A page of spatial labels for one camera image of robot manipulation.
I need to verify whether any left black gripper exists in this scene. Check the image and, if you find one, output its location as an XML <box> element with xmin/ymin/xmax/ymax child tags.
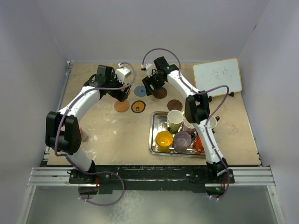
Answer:
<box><xmin>106</xmin><ymin>73</ymin><xmax>130</xmax><ymax>102</ymax></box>

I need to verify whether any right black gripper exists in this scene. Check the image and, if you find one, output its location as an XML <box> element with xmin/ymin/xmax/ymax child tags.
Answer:
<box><xmin>142</xmin><ymin>71</ymin><xmax>165</xmax><ymax>97</ymax></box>

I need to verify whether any blue coaster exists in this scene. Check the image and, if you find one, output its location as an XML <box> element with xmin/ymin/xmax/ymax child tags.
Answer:
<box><xmin>134</xmin><ymin>85</ymin><xmax>146</xmax><ymax>97</ymax></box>

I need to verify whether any dark brown coaster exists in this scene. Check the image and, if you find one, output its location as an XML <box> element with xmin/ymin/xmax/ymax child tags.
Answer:
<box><xmin>153</xmin><ymin>87</ymin><xmax>167</xmax><ymax>99</ymax></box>
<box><xmin>167</xmin><ymin>99</ymin><xmax>183</xmax><ymax>111</ymax></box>

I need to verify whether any orange-brown wooden coaster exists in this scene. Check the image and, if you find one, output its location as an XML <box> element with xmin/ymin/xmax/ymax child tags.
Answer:
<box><xmin>114</xmin><ymin>100</ymin><xmax>130</xmax><ymax>112</ymax></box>

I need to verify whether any yellow black-rimmed coaster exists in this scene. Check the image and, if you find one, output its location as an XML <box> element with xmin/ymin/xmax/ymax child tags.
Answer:
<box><xmin>131</xmin><ymin>100</ymin><xmax>146</xmax><ymax>113</ymax></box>

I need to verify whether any yellow-green mug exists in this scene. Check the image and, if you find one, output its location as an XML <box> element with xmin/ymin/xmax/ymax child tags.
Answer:
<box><xmin>167</xmin><ymin>110</ymin><xmax>185</xmax><ymax>134</ymax></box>

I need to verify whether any black mug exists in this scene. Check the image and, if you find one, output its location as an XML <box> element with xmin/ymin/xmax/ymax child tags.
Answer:
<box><xmin>209</xmin><ymin>116</ymin><xmax>220</xmax><ymax>130</ymax></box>

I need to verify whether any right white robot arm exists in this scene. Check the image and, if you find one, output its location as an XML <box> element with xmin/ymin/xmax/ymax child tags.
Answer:
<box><xmin>141</xmin><ymin>56</ymin><xmax>229</xmax><ymax>182</ymax></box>

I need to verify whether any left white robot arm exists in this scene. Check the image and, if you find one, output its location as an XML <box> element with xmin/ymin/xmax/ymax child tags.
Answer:
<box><xmin>45</xmin><ymin>62</ymin><xmax>136</xmax><ymax>183</ymax></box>

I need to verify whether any yellow translucent cup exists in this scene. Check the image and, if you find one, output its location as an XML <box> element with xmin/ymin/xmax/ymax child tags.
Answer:
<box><xmin>155</xmin><ymin>131</ymin><xmax>173</xmax><ymax>153</ymax></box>

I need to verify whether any purple translucent cup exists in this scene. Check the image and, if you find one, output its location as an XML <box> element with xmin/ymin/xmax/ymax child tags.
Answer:
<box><xmin>173</xmin><ymin>131</ymin><xmax>192</xmax><ymax>153</ymax></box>

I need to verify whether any orange translucent cup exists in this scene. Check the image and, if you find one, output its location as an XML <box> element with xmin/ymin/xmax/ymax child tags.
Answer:
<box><xmin>193</xmin><ymin>135</ymin><xmax>205</xmax><ymax>153</ymax></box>

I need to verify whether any silver metal tray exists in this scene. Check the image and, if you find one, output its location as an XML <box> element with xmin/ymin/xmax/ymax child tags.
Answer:
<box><xmin>148</xmin><ymin>111</ymin><xmax>206</xmax><ymax>159</ymax></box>

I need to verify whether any pink mug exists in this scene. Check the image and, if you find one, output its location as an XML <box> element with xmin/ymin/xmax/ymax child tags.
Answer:
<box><xmin>182</xmin><ymin>117</ymin><xmax>196</xmax><ymax>134</ymax></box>

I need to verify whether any pink cylinder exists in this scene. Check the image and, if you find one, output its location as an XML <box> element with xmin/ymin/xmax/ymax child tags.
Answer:
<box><xmin>79</xmin><ymin>127</ymin><xmax>88</xmax><ymax>141</ymax></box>

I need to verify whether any white whiteboard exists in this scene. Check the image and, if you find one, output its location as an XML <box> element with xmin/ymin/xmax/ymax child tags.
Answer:
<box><xmin>193</xmin><ymin>57</ymin><xmax>242</xmax><ymax>93</ymax></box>

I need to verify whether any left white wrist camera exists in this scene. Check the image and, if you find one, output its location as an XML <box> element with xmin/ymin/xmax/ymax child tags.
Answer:
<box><xmin>115</xmin><ymin>63</ymin><xmax>131</xmax><ymax>83</ymax></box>

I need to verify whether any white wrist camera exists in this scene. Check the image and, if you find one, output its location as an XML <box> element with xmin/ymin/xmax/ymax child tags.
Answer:
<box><xmin>115</xmin><ymin>63</ymin><xmax>131</xmax><ymax>83</ymax></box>
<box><xmin>141</xmin><ymin>63</ymin><xmax>155</xmax><ymax>77</ymax></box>

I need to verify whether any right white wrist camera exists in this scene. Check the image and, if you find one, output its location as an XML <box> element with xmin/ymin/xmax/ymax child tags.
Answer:
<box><xmin>141</xmin><ymin>63</ymin><xmax>155</xmax><ymax>77</ymax></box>

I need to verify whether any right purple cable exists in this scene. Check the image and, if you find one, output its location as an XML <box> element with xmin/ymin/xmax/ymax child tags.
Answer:
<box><xmin>142</xmin><ymin>48</ymin><xmax>231</xmax><ymax>201</ymax></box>

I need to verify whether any purple cable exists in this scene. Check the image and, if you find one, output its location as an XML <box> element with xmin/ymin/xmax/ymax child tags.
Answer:
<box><xmin>53</xmin><ymin>62</ymin><xmax>137</xmax><ymax>206</ymax></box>
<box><xmin>142</xmin><ymin>48</ymin><xmax>231</xmax><ymax>201</ymax></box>

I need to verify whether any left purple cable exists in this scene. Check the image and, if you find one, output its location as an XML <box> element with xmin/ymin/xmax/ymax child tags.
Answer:
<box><xmin>53</xmin><ymin>62</ymin><xmax>137</xmax><ymax>206</ymax></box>

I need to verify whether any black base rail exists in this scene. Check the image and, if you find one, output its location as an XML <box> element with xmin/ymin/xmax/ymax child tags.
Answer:
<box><xmin>39</xmin><ymin>160</ymin><xmax>236</xmax><ymax>196</ymax></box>

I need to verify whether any aluminium frame rail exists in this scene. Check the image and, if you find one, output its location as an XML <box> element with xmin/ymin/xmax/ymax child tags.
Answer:
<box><xmin>27</xmin><ymin>60</ymin><xmax>77</xmax><ymax>187</ymax></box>

